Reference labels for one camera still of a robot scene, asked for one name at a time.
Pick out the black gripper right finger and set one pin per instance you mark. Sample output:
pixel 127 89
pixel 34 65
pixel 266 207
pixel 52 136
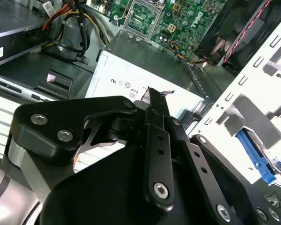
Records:
pixel 201 168

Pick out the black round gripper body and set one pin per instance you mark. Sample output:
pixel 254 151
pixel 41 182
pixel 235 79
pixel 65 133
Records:
pixel 103 187

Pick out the hard disk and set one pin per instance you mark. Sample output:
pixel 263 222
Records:
pixel 246 145

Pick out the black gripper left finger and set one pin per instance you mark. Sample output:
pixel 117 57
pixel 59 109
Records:
pixel 49 117

